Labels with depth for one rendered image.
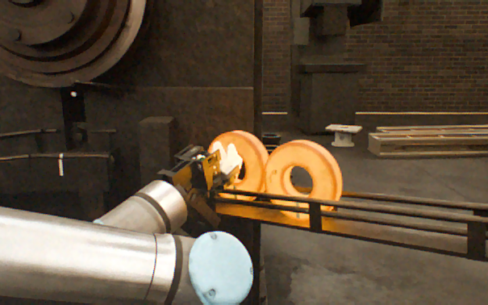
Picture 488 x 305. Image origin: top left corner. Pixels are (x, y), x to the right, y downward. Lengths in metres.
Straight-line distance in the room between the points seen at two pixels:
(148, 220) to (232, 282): 0.20
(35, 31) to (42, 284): 0.63
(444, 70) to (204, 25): 6.91
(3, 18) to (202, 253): 0.72
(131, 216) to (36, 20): 0.52
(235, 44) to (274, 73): 5.97
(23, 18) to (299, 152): 0.64
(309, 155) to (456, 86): 7.27
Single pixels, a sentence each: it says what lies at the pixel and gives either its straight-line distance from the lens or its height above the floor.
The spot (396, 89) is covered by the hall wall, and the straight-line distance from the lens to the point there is 7.54.
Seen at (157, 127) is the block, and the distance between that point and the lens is 0.98.
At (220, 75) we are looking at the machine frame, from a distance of 1.11.
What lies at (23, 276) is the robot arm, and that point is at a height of 0.74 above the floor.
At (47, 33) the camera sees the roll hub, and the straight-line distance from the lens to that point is 0.96.
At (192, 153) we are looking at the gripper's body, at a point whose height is 0.78.
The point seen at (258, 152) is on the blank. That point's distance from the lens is 0.79.
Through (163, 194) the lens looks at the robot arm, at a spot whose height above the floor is 0.73.
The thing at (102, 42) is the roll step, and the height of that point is 0.98.
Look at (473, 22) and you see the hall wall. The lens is 8.02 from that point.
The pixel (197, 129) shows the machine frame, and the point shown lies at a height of 0.76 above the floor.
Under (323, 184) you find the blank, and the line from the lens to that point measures 0.73.
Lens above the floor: 0.95
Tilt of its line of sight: 13 degrees down
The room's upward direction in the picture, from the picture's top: straight up
